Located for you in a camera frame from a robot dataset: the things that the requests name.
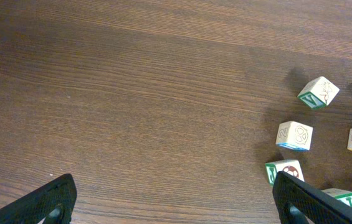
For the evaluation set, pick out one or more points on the wooden block blue bottom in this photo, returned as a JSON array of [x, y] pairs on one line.
[[295, 136]]

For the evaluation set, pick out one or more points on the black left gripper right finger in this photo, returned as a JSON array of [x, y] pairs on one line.
[[299, 202]]

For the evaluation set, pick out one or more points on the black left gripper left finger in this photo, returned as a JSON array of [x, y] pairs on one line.
[[52, 203]]

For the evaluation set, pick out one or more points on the wooden block soccer ball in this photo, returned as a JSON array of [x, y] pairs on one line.
[[290, 166]]

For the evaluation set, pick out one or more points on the wooden block green N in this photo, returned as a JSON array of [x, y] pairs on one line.
[[344, 196]]

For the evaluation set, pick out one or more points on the wooden block green V side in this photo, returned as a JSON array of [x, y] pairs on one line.
[[318, 93]]

